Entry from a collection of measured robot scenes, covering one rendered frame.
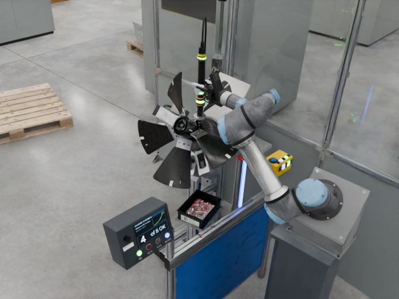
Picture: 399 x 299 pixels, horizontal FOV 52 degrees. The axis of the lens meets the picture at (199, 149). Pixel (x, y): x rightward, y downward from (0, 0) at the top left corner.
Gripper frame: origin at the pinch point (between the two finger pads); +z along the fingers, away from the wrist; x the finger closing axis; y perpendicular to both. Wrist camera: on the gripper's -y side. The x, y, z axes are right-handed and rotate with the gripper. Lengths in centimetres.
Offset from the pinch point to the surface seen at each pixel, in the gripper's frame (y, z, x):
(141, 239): 33, -45, -73
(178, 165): 48, -2, -15
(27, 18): 118, 550, 135
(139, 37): 128, 385, 244
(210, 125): 33.2, 1.2, 13.4
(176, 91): 17.9, 25.9, 8.0
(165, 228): 35, -45, -61
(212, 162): 36.3, -23.5, -9.4
